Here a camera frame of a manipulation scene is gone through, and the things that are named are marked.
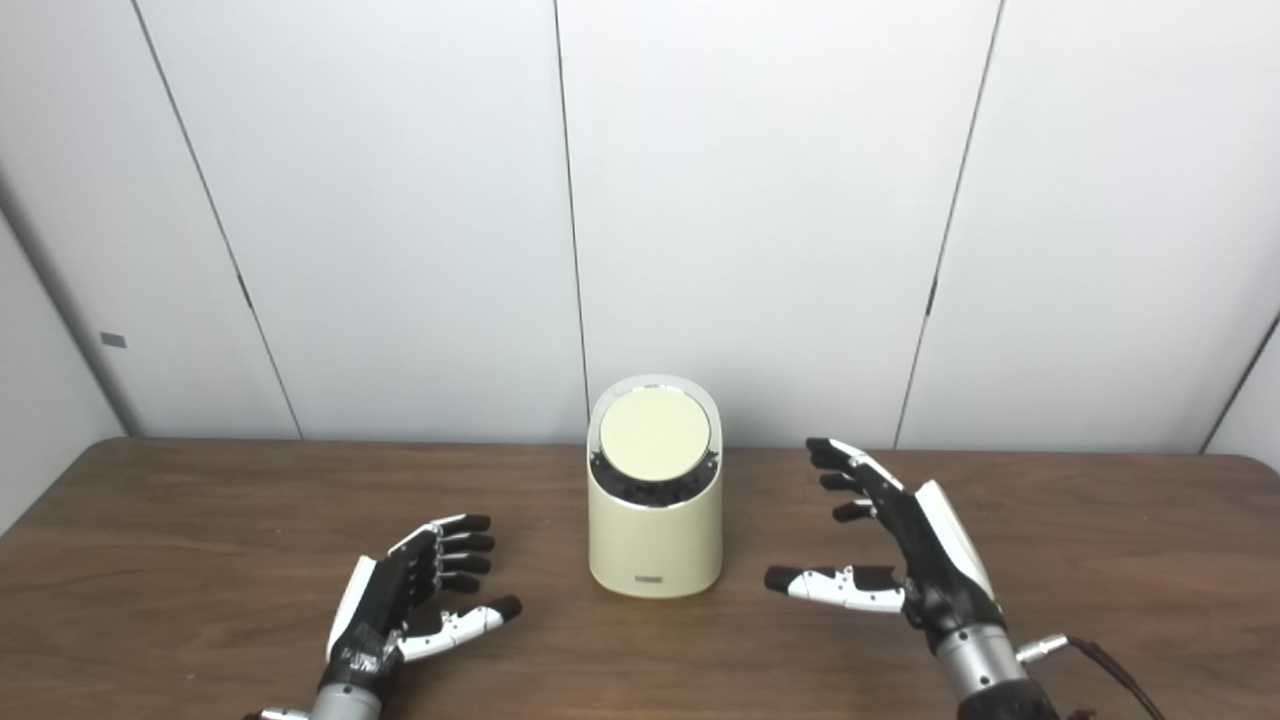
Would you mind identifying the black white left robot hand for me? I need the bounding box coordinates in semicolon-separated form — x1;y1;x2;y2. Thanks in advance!
318;514;523;696

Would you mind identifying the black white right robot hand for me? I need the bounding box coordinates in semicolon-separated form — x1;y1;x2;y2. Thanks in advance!
765;437;1006;656

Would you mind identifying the cream-colored lidded bin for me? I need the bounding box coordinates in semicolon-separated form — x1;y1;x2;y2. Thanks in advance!
587;375;725;600

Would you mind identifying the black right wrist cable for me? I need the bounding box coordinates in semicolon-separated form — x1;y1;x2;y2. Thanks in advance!
1015;633;1167;720

